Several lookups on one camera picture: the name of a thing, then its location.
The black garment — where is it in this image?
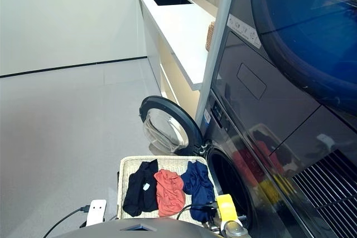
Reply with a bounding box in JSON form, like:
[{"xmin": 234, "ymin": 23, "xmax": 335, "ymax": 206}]
[{"xmin": 122, "ymin": 159, "xmax": 159, "ymax": 217}]

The dark blue round dryer door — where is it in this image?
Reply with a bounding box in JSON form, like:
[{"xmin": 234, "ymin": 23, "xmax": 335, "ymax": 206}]
[{"xmin": 249, "ymin": 0, "xmax": 357, "ymax": 118}]

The orange-red garment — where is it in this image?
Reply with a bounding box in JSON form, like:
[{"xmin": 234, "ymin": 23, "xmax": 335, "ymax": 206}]
[{"xmin": 153, "ymin": 168, "xmax": 186, "ymax": 218}]

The black sink basin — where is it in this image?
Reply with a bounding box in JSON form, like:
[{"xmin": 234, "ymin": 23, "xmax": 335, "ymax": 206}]
[{"xmin": 150, "ymin": 0, "xmax": 194, "ymax": 7}]

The pale woven laundry basket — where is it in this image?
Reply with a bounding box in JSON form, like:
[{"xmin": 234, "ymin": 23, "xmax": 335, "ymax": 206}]
[{"xmin": 116, "ymin": 156, "xmax": 221, "ymax": 222}]

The white side panel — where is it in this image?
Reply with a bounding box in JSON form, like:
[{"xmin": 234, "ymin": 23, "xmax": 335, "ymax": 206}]
[{"xmin": 194, "ymin": 0, "xmax": 240, "ymax": 128}]

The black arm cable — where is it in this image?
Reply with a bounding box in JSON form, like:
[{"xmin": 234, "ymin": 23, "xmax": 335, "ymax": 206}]
[
  {"xmin": 42, "ymin": 205, "xmax": 91, "ymax": 238},
  {"xmin": 176, "ymin": 203, "xmax": 219, "ymax": 221}
]

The grey robot torso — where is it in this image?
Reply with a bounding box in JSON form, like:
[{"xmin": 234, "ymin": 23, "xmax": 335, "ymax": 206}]
[{"xmin": 52, "ymin": 217, "xmax": 224, "ymax": 238}]

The white instruction sticker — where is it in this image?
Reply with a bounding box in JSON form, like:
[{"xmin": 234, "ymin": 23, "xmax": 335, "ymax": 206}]
[{"xmin": 226, "ymin": 13, "xmax": 262, "ymax": 50}]

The white counter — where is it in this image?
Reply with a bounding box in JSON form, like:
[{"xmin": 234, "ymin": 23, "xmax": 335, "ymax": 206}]
[{"xmin": 137, "ymin": 0, "xmax": 218, "ymax": 91}]

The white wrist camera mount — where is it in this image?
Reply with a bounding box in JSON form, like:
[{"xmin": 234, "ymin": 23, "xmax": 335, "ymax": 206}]
[
  {"xmin": 216, "ymin": 193, "xmax": 239, "ymax": 224},
  {"xmin": 85, "ymin": 199, "xmax": 108, "ymax": 227}
]

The grey stacked washing machine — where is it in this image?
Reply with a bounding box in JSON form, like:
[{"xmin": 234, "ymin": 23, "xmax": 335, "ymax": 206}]
[{"xmin": 198, "ymin": 0, "xmax": 357, "ymax": 238}]

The round glass washer door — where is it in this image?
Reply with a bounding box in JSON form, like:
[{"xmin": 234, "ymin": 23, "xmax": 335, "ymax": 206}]
[{"xmin": 138, "ymin": 95, "xmax": 208, "ymax": 157}]

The small brown woven basket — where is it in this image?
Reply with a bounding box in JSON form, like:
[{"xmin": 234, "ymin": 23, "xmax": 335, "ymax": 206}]
[{"xmin": 205, "ymin": 21, "xmax": 216, "ymax": 52}]

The navy blue garment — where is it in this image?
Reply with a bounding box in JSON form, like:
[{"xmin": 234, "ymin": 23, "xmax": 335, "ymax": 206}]
[{"xmin": 180, "ymin": 160, "xmax": 217, "ymax": 222}]

